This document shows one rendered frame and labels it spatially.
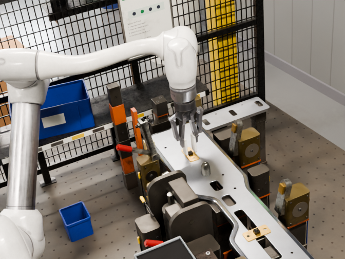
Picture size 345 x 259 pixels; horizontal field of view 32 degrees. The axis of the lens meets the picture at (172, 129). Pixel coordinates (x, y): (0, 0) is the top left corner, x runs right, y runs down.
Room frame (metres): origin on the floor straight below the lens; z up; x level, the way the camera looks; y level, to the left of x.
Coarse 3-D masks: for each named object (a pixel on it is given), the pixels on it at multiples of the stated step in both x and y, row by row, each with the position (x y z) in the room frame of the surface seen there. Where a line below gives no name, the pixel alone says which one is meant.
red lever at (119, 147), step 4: (120, 144) 1.68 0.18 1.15; (116, 148) 1.67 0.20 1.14; (120, 148) 1.67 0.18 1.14; (124, 148) 1.67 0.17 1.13; (128, 148) 1.68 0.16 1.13; (132, 148) 1.69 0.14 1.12; (136, 148) 1.70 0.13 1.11; (128, 152) 1.68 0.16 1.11; (132, 152) 1.69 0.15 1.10; (136, 152) 1.69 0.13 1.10; (140, 152) 1.69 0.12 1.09; (144, 152) 1.70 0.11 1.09; (148, 152) 1.71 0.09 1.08
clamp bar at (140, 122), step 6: (138, 120) 1.71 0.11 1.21; (144, 120) 1.72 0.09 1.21; (150, 120) 1.71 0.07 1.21; (138, 126) 1.70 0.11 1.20; (144, 126) 1.69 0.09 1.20; (144, 132) 1.69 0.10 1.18; (144, 138) 1.71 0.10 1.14; (150, 138) 1.70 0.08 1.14; (150, 144) 1.70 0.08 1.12; (150, 150) 1.70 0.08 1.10; (156, 150) 1.71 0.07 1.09
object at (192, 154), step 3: (189, 147) 1.81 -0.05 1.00; (189, 150) 1.79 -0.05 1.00; (192, 150) 1.79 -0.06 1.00; (183, 153) 1.78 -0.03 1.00; (189, 153) 1.76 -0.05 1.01; (192, 153) 1.76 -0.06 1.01; (195, 153) 1.77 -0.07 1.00; (186, 156) 1.76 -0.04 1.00; (189, 156) 1.75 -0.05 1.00; (192, 156) 1.75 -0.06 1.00; (195, 156) 1.75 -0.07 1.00; (189, 159) 1.74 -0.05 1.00; (192, 159) 1.73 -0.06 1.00; (195, 159) 1.73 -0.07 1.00
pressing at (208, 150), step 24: (168, 144) 1.85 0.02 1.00; (216, 144) 1.81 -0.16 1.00; (168, 168) 1.70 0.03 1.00; (192, 168) 1.69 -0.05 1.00; (216, 168) 1.67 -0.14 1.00; (240, 168) 1.66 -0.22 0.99; (216, 192) 1.54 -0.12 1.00; (240, 192) 1.53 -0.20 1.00; (264, 216) 1.40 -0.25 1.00; (240, 240) 1.31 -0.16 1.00; (288, 240) 1.28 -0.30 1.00
